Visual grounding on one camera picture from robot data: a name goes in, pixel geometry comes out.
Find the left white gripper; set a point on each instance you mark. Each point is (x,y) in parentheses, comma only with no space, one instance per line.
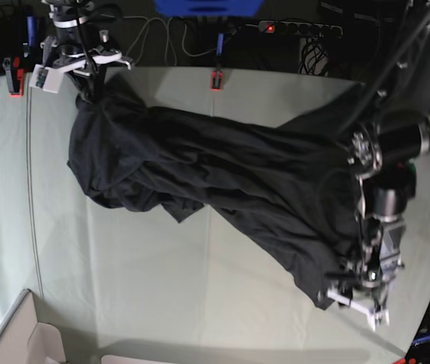
(368,297)

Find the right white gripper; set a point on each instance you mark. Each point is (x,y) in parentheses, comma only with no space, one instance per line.
(71,56)

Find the black t-shirt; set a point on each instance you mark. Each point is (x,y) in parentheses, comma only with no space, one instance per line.
(289,188)

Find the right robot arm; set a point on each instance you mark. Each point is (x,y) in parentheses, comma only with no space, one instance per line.
(84,19)

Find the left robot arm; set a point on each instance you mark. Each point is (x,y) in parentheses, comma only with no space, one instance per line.
(387,129)

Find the red black clamp left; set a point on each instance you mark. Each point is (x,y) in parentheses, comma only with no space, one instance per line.
(14,74)

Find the red black clamp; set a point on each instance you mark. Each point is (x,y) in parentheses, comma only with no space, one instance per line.
(14,74)
(216,80)

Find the red black clamp center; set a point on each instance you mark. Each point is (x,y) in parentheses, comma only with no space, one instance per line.
(216,80)

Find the blue box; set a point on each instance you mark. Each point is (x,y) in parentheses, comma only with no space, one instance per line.
(208,8)

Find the white power strip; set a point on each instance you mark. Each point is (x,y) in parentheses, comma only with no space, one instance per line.
(301,29)

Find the green table cloth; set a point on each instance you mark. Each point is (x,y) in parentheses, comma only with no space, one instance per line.
(143,285)

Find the cardboard box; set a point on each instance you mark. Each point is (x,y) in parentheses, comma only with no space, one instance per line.
(25,339)

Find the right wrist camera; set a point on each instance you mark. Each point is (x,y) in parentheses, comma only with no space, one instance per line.
(46,78)

